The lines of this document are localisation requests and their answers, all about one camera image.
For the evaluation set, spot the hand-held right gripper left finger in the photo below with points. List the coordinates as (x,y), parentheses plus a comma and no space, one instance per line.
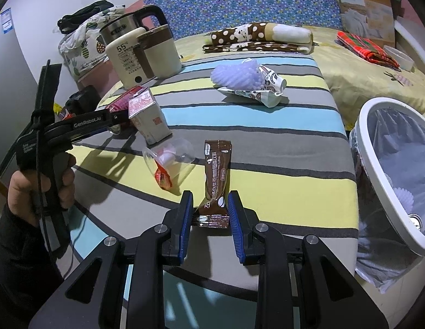
(185,228)

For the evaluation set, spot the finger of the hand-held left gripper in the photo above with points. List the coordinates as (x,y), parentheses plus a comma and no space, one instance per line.
(118,116)

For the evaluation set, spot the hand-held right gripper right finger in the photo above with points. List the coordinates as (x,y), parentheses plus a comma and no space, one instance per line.
(235,228)

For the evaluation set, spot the pink milk carton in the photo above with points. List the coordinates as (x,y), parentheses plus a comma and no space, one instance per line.
(147,120)

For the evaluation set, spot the brown sachet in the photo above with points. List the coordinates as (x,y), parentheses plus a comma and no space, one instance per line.
(215,171)

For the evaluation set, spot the white trash bin with liner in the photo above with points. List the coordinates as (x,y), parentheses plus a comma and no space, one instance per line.
(365,133)

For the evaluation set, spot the person's left forearm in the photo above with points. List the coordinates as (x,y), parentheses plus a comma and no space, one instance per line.
(17,267)

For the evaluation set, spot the person's left hand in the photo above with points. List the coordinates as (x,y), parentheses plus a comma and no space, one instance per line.
(22,195)

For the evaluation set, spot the pink storage box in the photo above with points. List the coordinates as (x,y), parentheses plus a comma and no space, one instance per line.
(96,79)

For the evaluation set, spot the red snack wrapper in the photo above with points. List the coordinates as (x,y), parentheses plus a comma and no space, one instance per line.
(163,178)

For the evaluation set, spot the steel and cream electric kettle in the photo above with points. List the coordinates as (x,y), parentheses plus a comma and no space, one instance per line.
(123,58)

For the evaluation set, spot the clear plastic cup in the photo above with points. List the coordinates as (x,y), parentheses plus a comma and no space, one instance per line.
(176,152)

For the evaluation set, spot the pineapple print bedding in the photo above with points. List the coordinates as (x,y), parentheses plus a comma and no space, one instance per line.
(85,52)

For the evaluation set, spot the cream mug with brown lid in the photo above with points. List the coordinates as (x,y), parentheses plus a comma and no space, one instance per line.
(164,58)

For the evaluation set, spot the striped tablecloth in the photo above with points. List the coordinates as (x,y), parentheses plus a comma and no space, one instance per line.
(267,137)

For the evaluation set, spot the black cloth bundle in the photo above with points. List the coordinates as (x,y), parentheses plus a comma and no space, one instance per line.
(82,16)

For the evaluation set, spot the blue label sticker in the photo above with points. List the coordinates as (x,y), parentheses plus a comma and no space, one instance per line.
(7,21)

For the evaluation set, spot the brown polka dot blanket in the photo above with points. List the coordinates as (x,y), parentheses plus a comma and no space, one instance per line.
(239,36)

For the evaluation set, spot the brown patterned paper cup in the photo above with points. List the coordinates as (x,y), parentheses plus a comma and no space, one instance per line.
(271,83)

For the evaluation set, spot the blue floral headboard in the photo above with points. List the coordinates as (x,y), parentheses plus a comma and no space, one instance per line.
(233,0)

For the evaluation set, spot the yellow bed sheet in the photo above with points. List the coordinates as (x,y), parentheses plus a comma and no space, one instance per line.
(352,82)

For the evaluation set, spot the red plaid cloth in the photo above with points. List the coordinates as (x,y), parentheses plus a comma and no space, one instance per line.
(366,48)

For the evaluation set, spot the clear plastic container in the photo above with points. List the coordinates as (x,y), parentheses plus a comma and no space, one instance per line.
(402,60)

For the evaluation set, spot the white quilt package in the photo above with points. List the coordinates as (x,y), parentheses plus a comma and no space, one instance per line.
(351,13)

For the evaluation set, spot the brown cardboard box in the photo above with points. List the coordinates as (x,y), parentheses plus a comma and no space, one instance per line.
(380,12)

